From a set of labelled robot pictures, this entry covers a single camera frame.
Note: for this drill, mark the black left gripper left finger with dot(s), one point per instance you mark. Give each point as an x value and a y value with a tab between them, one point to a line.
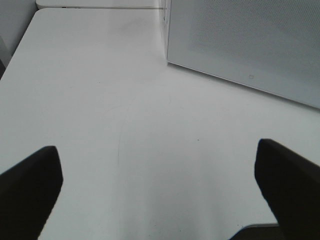
28	193

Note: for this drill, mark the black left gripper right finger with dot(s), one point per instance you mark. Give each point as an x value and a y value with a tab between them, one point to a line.
290	184

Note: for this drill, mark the white microwave oven body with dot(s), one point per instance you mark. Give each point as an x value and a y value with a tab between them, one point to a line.
247	42

